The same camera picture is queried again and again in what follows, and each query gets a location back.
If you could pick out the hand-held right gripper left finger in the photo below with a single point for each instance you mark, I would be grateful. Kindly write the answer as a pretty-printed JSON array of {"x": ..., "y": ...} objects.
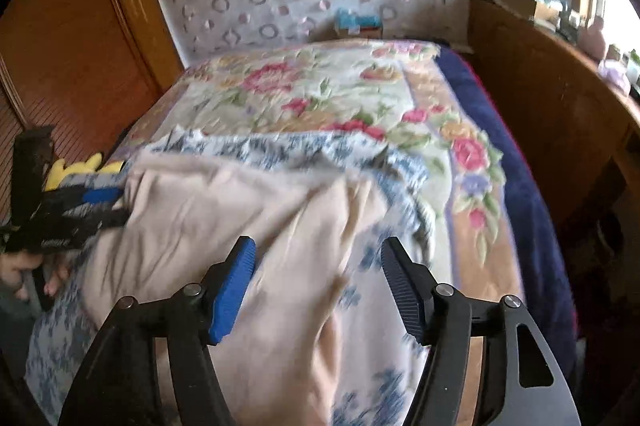
[{"x": 232, "y": 291}]

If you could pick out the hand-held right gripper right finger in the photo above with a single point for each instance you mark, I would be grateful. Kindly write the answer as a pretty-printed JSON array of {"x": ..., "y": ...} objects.
[{"x": 405, "y": 296}]

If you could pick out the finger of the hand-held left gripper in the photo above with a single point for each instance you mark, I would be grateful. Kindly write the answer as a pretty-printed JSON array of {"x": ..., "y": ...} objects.
[
  {"x": 100, "y": 221},
  {"x": 102, "y": 196}
]

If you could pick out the beige printed t-shirt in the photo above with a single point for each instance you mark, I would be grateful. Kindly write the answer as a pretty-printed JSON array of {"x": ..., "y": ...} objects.
[{"x": 225, "y": 206}]

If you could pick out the person's left hand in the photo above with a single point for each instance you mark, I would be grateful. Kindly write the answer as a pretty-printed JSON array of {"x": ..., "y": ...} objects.
[{"x": 15, "y": 271}]

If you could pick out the yellow plush toy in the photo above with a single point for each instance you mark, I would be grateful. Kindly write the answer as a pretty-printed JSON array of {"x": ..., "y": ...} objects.
[{"x": 75, "y": 168}]

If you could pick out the blue floral bed sheet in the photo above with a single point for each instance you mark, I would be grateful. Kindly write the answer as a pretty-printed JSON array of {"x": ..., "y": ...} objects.
[{"x": 360, "y": 256}]

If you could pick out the navy blue blanket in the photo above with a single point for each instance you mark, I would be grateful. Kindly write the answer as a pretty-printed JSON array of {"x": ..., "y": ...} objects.
[{"x": 530, "y": 231}]

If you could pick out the wooden wardrobe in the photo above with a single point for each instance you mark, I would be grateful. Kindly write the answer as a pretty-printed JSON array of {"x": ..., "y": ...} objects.
[{"x": 75, "y": 30}]

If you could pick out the pink floral quilt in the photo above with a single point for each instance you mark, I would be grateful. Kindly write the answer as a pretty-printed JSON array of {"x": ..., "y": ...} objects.
[{"x": 300, "y": 95}]

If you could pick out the wooden window-side cabinet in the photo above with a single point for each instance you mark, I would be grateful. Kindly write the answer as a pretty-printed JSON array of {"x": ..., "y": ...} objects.
[{"x": 540, "y": 80}]

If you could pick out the small cardboard box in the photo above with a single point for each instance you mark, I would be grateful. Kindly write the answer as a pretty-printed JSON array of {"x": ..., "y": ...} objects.
[{"x": 360, "y": 32}]

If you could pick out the blue toy on box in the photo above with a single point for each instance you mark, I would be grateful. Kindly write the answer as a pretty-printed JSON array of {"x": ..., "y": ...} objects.
[{"x": 355, "y": 18}]

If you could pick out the pale purple cloth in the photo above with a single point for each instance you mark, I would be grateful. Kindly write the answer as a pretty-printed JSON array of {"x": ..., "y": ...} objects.
[{"x": 614, "y": 73}]

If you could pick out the open cardboard box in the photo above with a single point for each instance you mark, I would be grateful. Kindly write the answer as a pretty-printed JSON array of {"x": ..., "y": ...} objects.
[{"x": 525, "y": 5}]

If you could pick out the pink bottle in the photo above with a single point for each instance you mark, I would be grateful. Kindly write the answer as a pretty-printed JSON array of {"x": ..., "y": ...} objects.
[{"x": 595, "y": 38}]

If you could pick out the window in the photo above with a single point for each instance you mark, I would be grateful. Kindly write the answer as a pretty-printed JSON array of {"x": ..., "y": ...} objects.
[{"x": 615, "y": 5}]

